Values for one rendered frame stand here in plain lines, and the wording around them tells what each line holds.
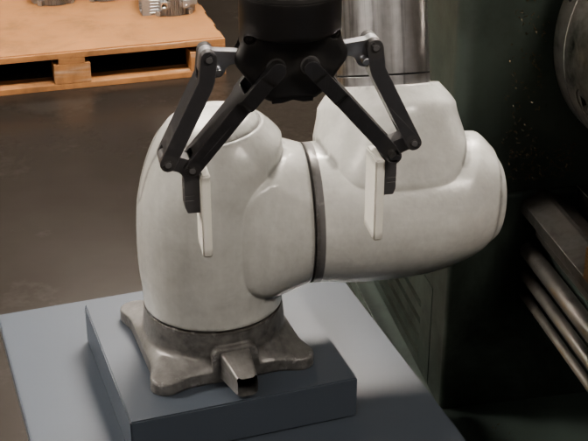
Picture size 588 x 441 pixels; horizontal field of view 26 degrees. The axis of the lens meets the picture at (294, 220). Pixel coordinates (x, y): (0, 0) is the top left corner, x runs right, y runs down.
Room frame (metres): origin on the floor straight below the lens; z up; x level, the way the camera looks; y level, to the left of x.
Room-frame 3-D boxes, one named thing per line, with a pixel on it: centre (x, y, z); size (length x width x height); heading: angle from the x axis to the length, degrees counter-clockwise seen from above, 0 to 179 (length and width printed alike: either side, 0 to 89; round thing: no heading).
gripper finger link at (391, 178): (0.91, -0.08, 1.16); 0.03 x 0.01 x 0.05; 102
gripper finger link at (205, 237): (0.88, 0.07, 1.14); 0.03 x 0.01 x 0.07; 12
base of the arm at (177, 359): (1.20, 0.08, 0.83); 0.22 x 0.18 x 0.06; 19
